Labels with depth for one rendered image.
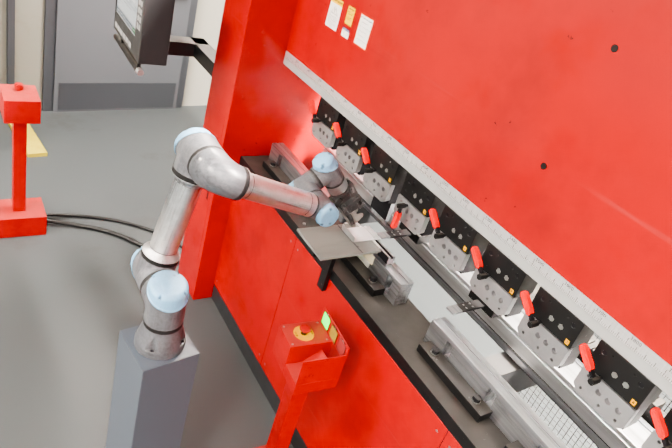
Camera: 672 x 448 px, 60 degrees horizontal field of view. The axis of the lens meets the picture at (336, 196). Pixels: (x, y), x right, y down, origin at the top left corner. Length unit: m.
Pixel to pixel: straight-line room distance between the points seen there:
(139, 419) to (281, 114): 1.48
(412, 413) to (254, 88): 1.51
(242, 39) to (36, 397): 1.69
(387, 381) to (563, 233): 0.80
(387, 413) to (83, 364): 1.43
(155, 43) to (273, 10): 0.50
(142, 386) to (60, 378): 1.01
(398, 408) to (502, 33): 1.20
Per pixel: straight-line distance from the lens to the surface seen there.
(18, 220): 3.56
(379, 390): 2.09
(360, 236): 2.19
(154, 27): 2.57
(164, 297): 1.74
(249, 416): 2.79
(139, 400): 1.93
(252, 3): 2.53
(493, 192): 1.73
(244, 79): 2.64
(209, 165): 1.58
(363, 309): 2.07
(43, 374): 2.88
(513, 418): 1.86
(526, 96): 1.66
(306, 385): 2.00
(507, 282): 1.73
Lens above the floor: 2.13
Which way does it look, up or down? 28 degrees down
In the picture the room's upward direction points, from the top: 17 degrees clockwise
